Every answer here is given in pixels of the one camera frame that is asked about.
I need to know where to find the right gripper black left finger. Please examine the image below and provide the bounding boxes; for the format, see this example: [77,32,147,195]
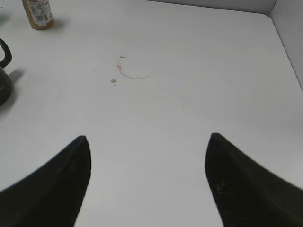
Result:
[0,136,91,227]

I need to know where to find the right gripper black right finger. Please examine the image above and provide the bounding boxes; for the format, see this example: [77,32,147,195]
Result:
[205,133,303,227]

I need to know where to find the black mug white interior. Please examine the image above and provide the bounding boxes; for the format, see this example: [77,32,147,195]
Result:
[0,39,13,105]

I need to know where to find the orange juice bottle white cap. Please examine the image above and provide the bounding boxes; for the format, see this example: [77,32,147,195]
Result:
[22,0,54,30]

